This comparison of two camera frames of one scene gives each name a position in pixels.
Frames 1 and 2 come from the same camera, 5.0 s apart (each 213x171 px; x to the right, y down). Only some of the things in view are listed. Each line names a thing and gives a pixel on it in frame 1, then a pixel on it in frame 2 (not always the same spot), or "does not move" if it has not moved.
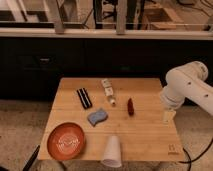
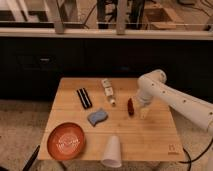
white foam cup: [112, 152] does not move
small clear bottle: [108, 90] does not move
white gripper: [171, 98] to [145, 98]
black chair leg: [27, 167] does not move
